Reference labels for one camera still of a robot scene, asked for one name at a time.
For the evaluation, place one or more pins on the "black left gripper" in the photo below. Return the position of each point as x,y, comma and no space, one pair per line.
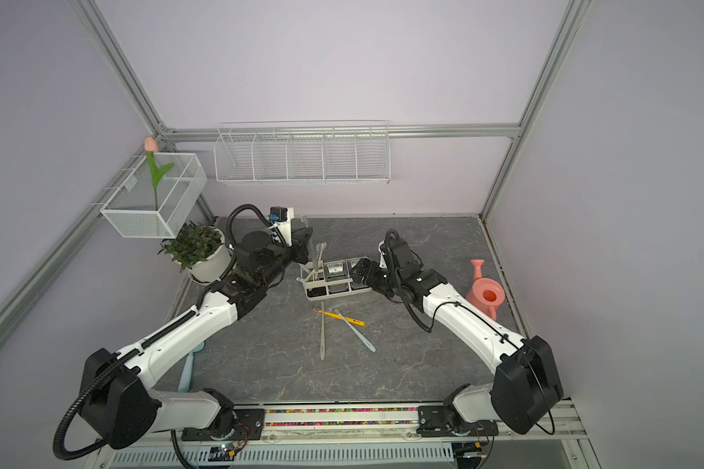
299,244

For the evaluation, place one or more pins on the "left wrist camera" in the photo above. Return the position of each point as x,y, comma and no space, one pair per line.
280,218

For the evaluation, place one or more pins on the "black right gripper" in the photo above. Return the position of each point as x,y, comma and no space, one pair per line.
368,279

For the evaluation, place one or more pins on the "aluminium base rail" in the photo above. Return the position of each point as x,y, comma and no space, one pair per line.
349,435

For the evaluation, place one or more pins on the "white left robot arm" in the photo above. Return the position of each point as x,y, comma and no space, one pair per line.
118,402

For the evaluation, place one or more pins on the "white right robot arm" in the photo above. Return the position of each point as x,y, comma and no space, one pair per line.
526,384

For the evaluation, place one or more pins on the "grey toothbrush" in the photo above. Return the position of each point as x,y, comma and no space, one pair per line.
322,332

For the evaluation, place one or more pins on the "teal hand shovel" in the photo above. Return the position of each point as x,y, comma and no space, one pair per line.
186,377

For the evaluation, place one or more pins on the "yellow toothbrush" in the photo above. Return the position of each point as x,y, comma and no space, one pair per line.
341,317

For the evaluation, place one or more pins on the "long white wire shelf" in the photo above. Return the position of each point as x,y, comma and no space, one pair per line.
302,152

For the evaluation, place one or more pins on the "pink watering can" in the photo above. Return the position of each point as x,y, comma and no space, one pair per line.
485,294

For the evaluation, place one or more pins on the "white wire basket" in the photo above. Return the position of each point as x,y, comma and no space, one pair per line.
130,207

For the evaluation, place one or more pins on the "potted green plant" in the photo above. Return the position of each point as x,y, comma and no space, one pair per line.
200,251

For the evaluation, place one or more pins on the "beige toothbrush holder tray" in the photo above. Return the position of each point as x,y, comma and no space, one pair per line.
330,280

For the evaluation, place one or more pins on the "artificial pink tulip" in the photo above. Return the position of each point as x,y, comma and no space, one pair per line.
157,172

